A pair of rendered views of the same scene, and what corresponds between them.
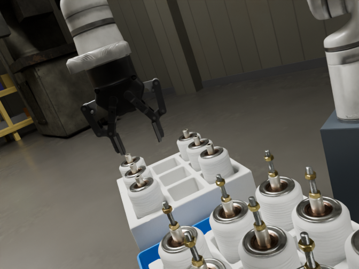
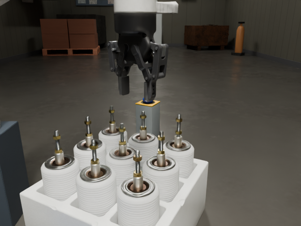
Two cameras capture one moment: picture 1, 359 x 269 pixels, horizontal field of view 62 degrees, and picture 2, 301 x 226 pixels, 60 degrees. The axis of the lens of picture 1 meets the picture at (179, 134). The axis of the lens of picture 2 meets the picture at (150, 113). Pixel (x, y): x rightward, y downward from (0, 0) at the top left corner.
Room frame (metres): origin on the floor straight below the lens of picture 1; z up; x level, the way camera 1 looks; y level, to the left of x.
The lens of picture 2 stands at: (0.85, 0.42, 0.59)
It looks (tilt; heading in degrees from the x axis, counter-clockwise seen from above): 19 degrees down; 222
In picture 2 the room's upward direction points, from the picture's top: straight up
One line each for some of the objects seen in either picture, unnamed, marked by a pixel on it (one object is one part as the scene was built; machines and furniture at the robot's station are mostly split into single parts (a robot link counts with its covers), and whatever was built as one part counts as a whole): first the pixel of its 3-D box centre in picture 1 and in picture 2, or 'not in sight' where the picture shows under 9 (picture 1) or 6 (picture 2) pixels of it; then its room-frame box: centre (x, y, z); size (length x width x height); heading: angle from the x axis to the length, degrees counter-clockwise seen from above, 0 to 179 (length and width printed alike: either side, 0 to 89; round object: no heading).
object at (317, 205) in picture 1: (317, 203); (89, 140); (0.45, -0.19, 0.26); 0.02 x 0.02 x 0.03
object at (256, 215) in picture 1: (256, 216); (122, 136); (0.42, -0.07, 0.30); 0.01 x 0.01 x 0.08
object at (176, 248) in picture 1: (179, 239); (138, 186); (0.50, 0.07, 0.25); 0.08 x 0.08 x 0.01
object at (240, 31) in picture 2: not in sight; (239, 38); (-4.40, -1.91, 0.32); 0.29 x 0.28 x 0.65; 43
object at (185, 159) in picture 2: not in sight; (177, 172); (0.28, 0.01, 0.16); 0.10 x 0.10 x 0.18
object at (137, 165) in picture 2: (170, 218); (137, 166); (0.50, 0.07, 0.30); 0.01 x 0.01 x 0.08
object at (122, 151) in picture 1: (119, 144); (149, 91); (0.50, 0.10, 0.47); 0.02 x 0.01 x 0.04; 0
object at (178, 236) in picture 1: (177, 234); (138, 181); (0.50, 0.07, 0.26); 0.02 x 0.02 x 0.03
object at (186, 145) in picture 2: not in sight; (178, 145); (0.28, 0.01, 0.25); 0.08 x 0.08 x 0.01
